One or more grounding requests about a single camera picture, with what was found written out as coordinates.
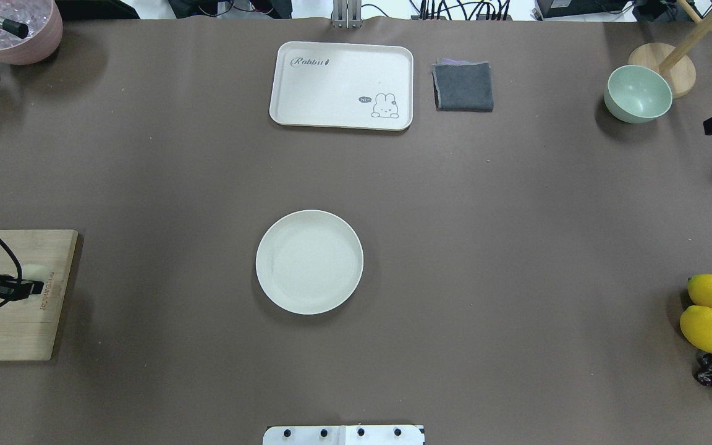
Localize round cream plate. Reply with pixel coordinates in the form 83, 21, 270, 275
255, 210, 364, 315

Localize cream rabbit serving tray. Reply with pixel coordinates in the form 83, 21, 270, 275
269, 41, 413, 130

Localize bamboo cutting board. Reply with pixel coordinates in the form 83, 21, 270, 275
0, 230, 77, 361

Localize wooden cup tree stand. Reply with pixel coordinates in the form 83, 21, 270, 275
627, 1, 712, 98

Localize mint green bowl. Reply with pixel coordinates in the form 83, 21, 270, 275
603, 65, 674, 124

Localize yellow lemon near lime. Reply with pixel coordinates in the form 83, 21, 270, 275
680, 306, 712, 353

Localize dark cherries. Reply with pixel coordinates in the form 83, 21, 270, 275
694, 352, 712, 387

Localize folded grey cloth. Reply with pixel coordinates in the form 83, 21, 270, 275
431, 59, 494, 112

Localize pink bowl of ice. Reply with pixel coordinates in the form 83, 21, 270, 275
0, 1, 63, 65

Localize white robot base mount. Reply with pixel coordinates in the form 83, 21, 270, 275
262, 425, 426, 444

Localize aluminium frame post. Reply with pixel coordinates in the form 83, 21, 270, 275
331, 0, 363, 29

